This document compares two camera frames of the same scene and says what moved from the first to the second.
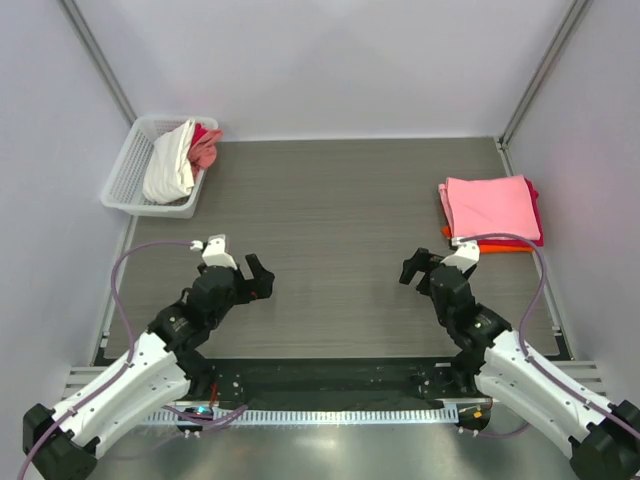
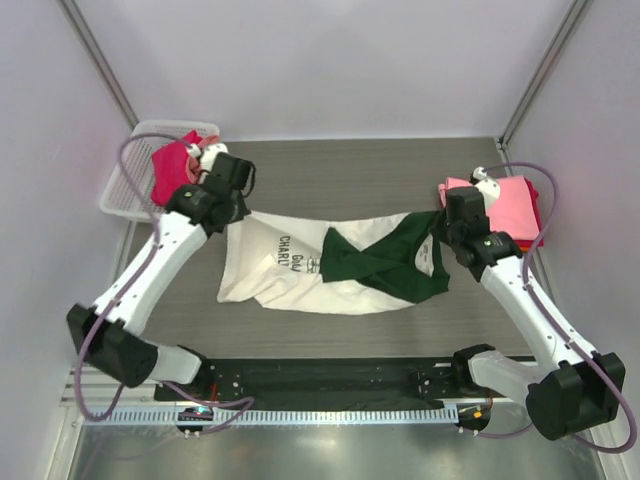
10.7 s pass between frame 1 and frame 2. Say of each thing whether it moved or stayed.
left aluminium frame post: stayed
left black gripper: moved
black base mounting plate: stayed
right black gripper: moved
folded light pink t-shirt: stayed
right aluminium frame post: stayed
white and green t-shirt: moved
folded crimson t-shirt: stayed
